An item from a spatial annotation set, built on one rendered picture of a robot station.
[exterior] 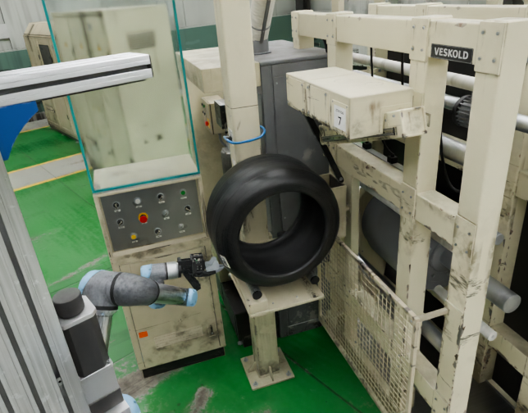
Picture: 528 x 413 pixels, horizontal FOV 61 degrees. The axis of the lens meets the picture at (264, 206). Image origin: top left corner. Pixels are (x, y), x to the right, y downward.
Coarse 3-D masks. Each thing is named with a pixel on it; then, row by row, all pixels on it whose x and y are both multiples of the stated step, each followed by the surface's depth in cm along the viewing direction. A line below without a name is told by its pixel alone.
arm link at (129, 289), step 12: (120, 276) 153; (132, 276) 154; (120, 288) 150; (132, 288) 151; (144, 288) 154; (156, 288) 158; (168, 288) 171; (180, 288) 183; (192, 288) 191; (120, 300) 151; (132, 300) 152; (144, 300) 154; (156, 300) 160; (168, 300) 171; (180, 300) 181; (192, 300) 187
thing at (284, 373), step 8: (280, 352) 289; (248, 360) 286; (248, 368) 279; (280, 368) 277; (288, 368) 277; (248, 376) 273; (256, 376) 273; (264, 376) 272; (280, 376) 272; (288, 376) 271; (256, 384) 267; (264, 384) 267
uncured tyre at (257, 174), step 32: (256, 160) 193; (288, 160) 194; (224, 192) 187; (256, 192) 179; (320, 192) 188; (224, 224) 182; (320, 224) 218; (256, 256) 222; (288, 256) 223; (320, 256) 202
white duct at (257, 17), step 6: (252, 0) 229; (258, 0) 225; (264, 0) 224; (252, 6) 231; (258, 6) 227; (264, 6) 227; (270, 6) 228; (252, 12) 234; (258, 12) 231; (264, 12) 230; (270, 12) 232; (252, 18) 236; (258, 18) 234; (270, 18) 236; (252, 24) 239; (258, 24) 237; (270, 24) 241; (252, 30) 243; (258, 30) 241; (258, 36) 245; (264, 36) 246
